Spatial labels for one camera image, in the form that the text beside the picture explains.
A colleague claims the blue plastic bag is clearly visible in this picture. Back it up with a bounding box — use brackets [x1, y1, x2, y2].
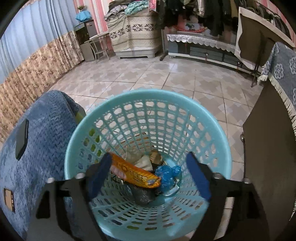
[154, 165, 182, 196]

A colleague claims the orange snack wrapper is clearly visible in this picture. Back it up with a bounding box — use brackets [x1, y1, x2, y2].
[110, 153, 161, 188]

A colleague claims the light blue trash basket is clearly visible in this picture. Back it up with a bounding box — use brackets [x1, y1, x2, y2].
[64, 89, 232, 240]

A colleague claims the tan phone case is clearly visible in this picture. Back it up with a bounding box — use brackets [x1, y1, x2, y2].
[4, 188, 15, 212]

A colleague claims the blue textured rug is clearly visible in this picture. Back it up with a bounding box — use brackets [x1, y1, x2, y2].
[1, 90, 82, 240]

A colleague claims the black rectangular case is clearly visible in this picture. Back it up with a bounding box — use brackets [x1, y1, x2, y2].
[15, 119, 29, 161]

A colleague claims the dark wooden furniture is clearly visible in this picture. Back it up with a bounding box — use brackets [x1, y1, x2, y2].
[243, 82, 295, 240]

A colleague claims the blue floral fringed cloth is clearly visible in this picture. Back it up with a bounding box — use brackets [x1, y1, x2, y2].
[257, 42, 295, 138]

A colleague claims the small folding table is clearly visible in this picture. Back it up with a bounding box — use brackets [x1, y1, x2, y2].
[85, 31, 110, 63]

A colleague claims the blue and floral curtain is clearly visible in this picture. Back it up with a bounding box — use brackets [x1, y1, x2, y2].
[1, 1, 84, 142]

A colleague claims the dark board on stand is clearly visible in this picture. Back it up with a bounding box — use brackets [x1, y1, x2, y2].
[234, 7, 295, 86]

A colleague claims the low tv bench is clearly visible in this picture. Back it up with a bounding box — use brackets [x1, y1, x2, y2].
[166, 33, 253, 74]

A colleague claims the grey water dispenser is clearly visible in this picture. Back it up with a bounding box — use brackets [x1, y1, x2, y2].
[74, 20, 97, 62]

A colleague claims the patterned covered cabinet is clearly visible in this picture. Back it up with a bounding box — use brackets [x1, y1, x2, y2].
[107, 9, 162, 58]

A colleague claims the clothes rack with garments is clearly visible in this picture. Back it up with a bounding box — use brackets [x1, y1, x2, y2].
[148, 1, 243, 37]

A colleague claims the blue bag on dispenser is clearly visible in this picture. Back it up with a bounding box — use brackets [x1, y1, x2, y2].
[75, 5, 92, 23]

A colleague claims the pile of clothes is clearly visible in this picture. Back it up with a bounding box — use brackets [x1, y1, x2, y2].
[104, 0, 149, 21]

